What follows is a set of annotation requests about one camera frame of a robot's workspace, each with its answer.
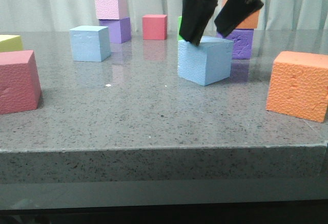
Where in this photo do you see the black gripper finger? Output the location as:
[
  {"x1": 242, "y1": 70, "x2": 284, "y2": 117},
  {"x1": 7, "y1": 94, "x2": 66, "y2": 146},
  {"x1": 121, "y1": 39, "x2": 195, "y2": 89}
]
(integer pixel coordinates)
[
  {"x1": 180, "y1": 0, "x2": 218, "y2": 46},
  {"x1": 215, "y1": 0, "x2": 263, "y2": 37}
]

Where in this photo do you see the light blue foam cube textured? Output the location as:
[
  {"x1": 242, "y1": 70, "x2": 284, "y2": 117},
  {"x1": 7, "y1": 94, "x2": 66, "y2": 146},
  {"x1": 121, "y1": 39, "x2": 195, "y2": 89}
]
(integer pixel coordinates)
[{"x1": 177, "y1": 36, "x2": 233, "y2": 86}]

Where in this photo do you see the light blue foam cube smooth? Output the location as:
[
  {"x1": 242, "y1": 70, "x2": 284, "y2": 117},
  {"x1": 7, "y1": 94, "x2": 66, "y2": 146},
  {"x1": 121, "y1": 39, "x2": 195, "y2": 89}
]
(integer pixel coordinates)
[{"x1": 69, "y1": 26, "x2": 111, "y2": 62}]

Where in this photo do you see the orange foam cube stacked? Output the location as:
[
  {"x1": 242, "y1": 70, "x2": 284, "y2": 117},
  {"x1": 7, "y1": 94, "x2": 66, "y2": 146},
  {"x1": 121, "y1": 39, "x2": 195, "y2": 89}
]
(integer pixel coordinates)
[{"x1": 221, "y1": 0, "x2": 260, "y2": 29}]

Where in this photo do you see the green foam cube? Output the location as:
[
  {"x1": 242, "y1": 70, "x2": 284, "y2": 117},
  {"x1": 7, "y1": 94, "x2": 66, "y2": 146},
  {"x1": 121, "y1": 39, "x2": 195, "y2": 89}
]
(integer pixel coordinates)
[{"x1": 177, "y1": 16, "x2": 183, "y2": 41}]

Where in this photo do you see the purple foam cube right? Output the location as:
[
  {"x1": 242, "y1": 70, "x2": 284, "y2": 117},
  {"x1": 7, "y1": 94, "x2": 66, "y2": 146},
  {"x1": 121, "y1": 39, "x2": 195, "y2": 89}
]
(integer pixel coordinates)
[{"x1": 216, "y1": 29, "x2": 254, "y2": 59}]

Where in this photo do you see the purple foam cube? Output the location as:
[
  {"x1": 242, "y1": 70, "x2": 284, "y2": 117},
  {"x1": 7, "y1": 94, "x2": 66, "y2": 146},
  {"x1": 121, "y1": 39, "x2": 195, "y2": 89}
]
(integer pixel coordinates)
[
  {"x1": 216, "y1": 29, "x2": 254, "y2": 59},
  {"x1": 98, "y1": 17, "x2": 131, "y2": 44}
]

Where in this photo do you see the small red foam cube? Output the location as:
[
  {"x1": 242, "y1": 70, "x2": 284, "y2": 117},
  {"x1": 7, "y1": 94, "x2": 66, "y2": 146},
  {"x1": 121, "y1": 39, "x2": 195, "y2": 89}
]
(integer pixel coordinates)
[{"x1": 142, "y1": 14, "x2": 168, "y2": 40}]

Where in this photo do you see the purple foam cube left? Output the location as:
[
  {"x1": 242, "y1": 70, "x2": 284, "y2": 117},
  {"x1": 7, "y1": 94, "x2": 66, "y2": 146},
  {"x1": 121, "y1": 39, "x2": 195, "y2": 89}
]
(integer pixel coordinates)
[{"x1": 98, "y1": 17, "x2": 131, "y2": 44}]

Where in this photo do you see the pink foam cube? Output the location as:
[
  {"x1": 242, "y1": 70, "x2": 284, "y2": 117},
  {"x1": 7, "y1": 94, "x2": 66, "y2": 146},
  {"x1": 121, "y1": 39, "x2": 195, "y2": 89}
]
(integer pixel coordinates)
[{"x1": 94, "y1": 0, "x2": 128, "y2": 20}]

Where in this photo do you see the large orange foam cube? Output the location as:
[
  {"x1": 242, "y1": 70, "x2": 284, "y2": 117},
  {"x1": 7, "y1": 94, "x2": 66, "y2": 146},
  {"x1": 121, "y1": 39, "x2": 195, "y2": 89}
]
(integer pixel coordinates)
[{"x1": 266, "y1": 51, "x2": 327, "y2": 123}]

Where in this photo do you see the grey-green curtain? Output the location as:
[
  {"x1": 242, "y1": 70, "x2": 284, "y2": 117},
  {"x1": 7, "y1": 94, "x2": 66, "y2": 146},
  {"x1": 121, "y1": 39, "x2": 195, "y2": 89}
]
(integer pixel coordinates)
[{"x1": 1, "y1": 0, "x2": 327, "y2": 32}]

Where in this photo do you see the yellow foam cube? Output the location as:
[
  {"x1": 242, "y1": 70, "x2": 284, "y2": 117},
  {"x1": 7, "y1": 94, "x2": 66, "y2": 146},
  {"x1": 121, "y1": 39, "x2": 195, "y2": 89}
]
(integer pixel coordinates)
[{"x1": 0, "y1": 34, "x2": 24, "y2": 52}]

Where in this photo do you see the large red foam cube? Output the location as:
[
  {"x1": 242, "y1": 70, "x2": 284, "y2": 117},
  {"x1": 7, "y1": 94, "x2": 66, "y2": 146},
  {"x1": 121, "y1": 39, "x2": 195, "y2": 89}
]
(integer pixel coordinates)
[{"x1": 1, "y1": 50, "x2": 41, "y2": 114}]

